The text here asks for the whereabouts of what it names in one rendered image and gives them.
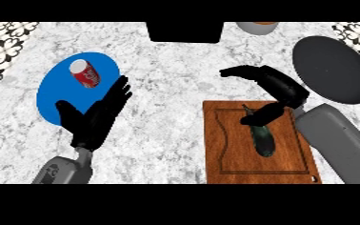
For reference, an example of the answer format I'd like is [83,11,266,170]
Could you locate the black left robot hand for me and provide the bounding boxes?
[55,74,135,153]

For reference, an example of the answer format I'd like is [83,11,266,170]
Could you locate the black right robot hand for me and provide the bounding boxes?
[219,64,312,127]

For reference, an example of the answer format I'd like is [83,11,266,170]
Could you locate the dark grey pan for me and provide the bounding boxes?
[291,35,360,105]

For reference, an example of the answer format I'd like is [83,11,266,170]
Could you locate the brown wooden cutting board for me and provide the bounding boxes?
[201,100,323,185]

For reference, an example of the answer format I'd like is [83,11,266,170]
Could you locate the blue oval placemat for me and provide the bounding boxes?
[36,51,123,127]

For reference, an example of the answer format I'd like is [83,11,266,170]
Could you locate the red soda can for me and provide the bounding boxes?
[68,58,104,89]

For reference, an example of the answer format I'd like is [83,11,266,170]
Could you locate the grey round pot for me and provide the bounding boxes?
[235,22,282,36]

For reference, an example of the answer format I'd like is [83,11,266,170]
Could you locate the black box appliance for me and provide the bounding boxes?
[145,22,226,44]

